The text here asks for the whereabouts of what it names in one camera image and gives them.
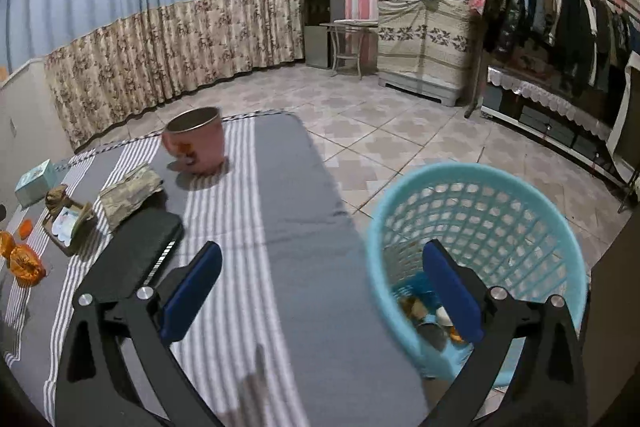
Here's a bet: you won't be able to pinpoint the trash inside basket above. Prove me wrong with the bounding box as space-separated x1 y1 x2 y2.
394 272 470 351

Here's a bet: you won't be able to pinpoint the dark wooden cabinet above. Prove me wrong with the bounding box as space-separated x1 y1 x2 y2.
582 211 640 426

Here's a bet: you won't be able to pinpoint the black flat case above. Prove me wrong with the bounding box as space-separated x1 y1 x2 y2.
73 207 184 309

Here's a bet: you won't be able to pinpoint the orange peel pieces on table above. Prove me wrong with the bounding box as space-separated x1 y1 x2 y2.
0 231 47 288

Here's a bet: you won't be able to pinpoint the light blue plastic basket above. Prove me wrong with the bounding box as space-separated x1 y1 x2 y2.
366 162 588 381

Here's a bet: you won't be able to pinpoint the small brown box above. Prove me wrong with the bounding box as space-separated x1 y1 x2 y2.
42 184 96 256

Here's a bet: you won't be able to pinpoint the camouflage pouch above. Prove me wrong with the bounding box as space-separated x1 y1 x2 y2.
99 164 163 232

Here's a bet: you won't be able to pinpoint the grey striped table cloth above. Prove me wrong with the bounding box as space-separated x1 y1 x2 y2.
1 112 426 426

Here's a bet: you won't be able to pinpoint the teal tissue box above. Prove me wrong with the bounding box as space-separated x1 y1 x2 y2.
14 159 58 208

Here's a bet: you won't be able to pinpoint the white framed dark screen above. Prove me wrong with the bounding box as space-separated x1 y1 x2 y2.
606 51 639 179

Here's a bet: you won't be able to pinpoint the low bench with lace cover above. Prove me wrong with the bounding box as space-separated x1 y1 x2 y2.
480 66 634 188

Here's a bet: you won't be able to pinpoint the pink cup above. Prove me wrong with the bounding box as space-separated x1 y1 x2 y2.
160 106 226 176

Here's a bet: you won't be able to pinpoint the cloth covered cabinet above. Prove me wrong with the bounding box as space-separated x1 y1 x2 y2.
376 0 477 106

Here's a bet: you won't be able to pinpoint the clothes rack with dark clothes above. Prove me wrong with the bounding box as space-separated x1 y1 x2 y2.
470 0 639 129

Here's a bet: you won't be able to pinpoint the blue floral curtain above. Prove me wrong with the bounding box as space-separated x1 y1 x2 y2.
1 0 304 147

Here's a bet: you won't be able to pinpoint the small metal stool table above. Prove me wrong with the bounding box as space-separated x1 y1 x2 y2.
321 20 378 80

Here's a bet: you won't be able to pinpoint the grey water dispenser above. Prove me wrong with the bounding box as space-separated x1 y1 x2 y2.
303 0 346 69

